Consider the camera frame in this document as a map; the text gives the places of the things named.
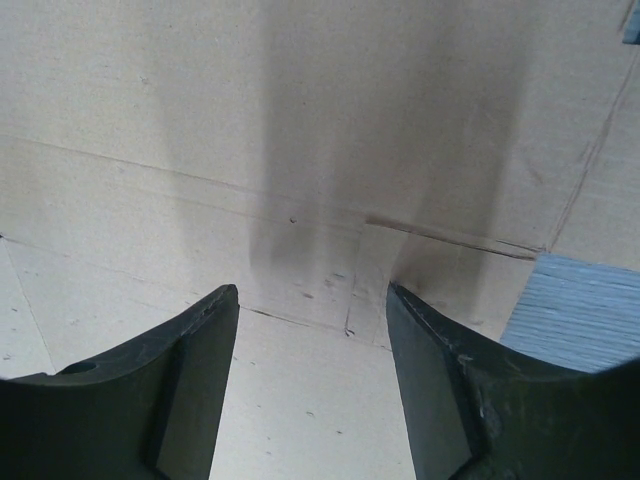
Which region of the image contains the brown cardboard box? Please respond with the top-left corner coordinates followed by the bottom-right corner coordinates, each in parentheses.
top-left (1, 1), bottom-right (639, 479)

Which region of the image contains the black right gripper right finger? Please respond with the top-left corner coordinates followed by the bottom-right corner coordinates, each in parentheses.
top-left (386, 283), bottom-right (639, 479)

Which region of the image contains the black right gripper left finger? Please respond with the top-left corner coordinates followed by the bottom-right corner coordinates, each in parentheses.
top-left (1, 284), bottom-right (239, 479)

